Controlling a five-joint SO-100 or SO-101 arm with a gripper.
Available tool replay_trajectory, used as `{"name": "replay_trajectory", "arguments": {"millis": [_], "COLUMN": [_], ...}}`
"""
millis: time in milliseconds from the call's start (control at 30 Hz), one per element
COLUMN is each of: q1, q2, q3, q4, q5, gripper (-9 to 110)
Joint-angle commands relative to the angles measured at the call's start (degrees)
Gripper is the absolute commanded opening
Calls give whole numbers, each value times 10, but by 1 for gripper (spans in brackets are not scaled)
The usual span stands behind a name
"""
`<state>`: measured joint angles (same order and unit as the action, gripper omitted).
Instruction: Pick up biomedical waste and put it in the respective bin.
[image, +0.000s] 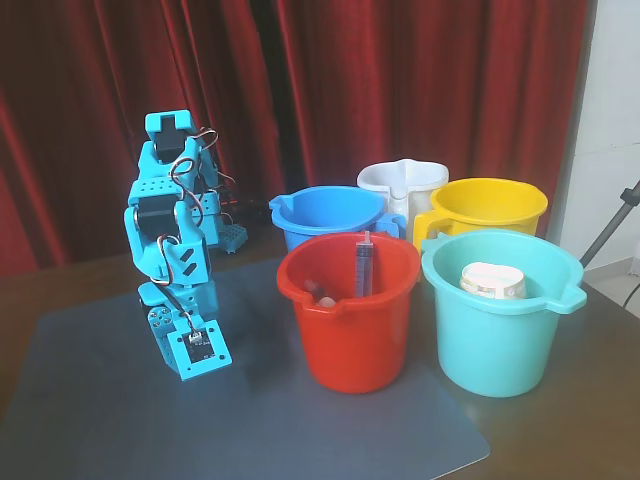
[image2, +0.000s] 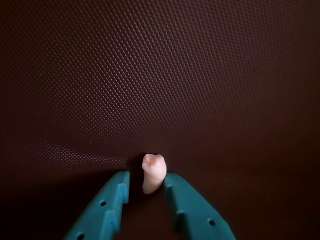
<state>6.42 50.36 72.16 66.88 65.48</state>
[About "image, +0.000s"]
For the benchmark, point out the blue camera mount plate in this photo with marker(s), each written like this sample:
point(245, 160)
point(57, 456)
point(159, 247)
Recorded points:
point(221, 350)

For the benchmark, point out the white plastic bucket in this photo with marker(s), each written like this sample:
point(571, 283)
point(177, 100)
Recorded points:
point(380, 177)

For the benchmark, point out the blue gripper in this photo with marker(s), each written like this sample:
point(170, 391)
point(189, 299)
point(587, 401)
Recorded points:
point(161, 317)

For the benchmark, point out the white paper cup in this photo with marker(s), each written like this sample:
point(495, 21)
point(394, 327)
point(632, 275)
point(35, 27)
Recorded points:
point(492, 281)

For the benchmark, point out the pale round small item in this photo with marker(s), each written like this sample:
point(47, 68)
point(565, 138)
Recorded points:
point(327, 301)

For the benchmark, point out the red curtain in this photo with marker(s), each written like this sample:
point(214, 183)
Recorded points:
point(400, 75)

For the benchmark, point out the yellow plastic bucket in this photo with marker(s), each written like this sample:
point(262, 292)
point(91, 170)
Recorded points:
point(500, 217)

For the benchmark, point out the grey textured mat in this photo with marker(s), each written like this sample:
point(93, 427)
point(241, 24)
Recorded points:
point(250, 430)

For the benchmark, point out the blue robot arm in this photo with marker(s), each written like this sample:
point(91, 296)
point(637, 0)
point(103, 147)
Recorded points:
point(150, 185)

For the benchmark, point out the plastic syringe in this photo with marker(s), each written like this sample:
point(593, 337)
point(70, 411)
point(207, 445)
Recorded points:
point(364, 270)

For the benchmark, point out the teal plastic bucket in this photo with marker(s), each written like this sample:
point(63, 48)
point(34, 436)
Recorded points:
point(490, 350)

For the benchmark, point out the red plastic bucket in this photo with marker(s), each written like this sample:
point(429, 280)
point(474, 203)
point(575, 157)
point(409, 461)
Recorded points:
point(355, 345)

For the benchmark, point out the blue plastic bucket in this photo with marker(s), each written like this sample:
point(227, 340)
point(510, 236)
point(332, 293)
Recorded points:
point(305, 227)

